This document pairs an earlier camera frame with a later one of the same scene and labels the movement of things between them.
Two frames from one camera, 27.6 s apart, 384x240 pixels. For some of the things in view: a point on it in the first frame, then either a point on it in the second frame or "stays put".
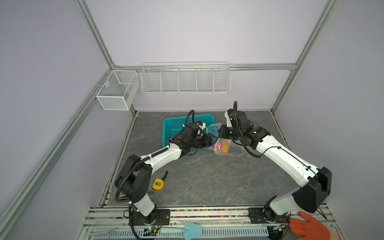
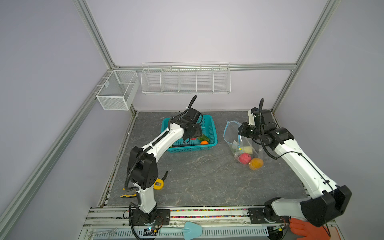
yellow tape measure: [158, 183] stays put
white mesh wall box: [118, 90] stays put
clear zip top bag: [220, 146] → [243, 148]
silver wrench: [113, 231] stays put
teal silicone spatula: [191, 230] stays put
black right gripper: [222, 130] → [243, 128]
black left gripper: [208, 142] → [198, 134]
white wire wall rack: [184, 78] stays put
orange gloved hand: [309, 229] stays put
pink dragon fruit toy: [219, 145] → [244, 158]
